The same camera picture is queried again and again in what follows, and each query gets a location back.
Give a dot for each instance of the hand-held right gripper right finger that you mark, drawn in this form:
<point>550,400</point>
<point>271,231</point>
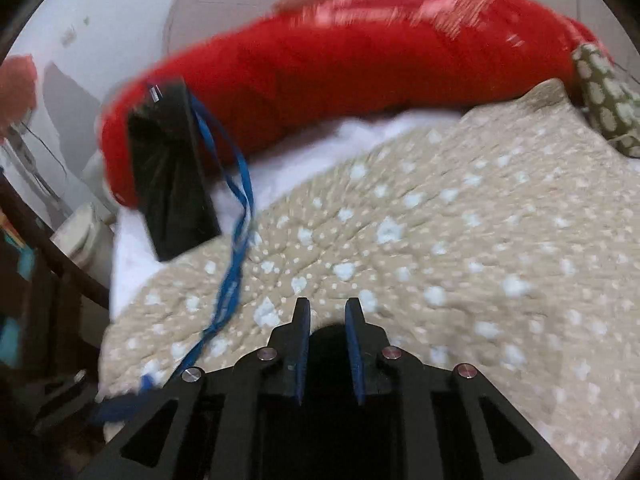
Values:
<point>356,360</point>

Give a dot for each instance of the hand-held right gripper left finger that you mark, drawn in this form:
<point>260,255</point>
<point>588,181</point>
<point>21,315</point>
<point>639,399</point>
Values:
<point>299,360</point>

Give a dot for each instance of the beige white-dotted quilt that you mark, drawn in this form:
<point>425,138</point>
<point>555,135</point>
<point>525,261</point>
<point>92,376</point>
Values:
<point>450,240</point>

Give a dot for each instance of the white bed sheet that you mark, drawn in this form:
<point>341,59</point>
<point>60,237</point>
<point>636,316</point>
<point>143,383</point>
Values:
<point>300,155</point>

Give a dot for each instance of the black flat pouch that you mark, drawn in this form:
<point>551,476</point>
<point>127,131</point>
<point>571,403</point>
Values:
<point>172,180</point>

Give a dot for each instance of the white round container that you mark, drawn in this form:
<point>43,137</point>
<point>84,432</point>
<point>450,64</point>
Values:
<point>77,235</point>

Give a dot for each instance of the dark wooden furniture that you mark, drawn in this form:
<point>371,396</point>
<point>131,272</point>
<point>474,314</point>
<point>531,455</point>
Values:
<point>40,300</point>

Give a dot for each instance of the long red bolster pillow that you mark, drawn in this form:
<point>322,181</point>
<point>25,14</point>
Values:
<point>350,65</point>

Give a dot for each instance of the green white-patterned pillow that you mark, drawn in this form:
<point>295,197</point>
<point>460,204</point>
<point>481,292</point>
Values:
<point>607,100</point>

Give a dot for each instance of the pink cloth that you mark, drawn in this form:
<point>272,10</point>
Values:
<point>15,87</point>

